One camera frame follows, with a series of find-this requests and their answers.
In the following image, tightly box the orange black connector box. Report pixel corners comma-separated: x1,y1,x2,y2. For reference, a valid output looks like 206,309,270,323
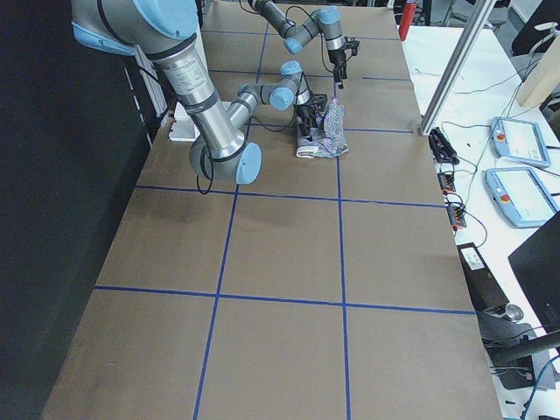
437,171,456,195
445,201,466,232

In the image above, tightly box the aluminium frame post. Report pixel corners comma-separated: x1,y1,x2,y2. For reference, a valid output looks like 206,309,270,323
419,0,496,137

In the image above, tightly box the wooden board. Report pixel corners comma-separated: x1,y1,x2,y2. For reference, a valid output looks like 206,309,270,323
516,22,559,108

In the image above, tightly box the navy white striped polo shirt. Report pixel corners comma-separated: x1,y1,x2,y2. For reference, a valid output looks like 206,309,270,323
296,98,349,158

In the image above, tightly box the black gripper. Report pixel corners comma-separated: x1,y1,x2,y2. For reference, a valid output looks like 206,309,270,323
327,37,360,89
296,93,327,137

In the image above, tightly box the lower orange black connector box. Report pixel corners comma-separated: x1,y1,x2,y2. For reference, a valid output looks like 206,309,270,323
445,201,466,232

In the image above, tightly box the upper orange black connector box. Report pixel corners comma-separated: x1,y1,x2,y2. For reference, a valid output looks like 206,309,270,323
437,171,456,195

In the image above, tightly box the black monitor on arm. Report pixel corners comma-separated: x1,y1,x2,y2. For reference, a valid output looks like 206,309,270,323
478,214,559,390

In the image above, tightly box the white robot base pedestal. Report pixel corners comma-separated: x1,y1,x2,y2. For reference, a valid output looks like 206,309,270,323
168,25,228,144

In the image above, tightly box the black office chair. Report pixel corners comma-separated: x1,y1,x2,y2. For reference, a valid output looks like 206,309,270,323
511,1,559,56

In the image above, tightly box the black box with label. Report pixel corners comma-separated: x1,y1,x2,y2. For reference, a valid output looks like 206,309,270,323
457,242,508,312

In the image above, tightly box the upper blue teach pendant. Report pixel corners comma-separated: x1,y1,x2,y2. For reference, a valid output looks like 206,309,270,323
491,117,551,169

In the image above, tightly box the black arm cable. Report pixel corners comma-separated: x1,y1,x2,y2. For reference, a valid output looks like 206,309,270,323
195,72,316,196
283,3,338,74

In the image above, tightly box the blue teach pendant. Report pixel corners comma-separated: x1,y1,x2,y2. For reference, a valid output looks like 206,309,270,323
491,117,551,169
484,166,559,228

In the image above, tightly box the lower blue teach pendant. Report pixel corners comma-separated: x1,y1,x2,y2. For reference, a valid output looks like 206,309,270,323
484,166,559,228

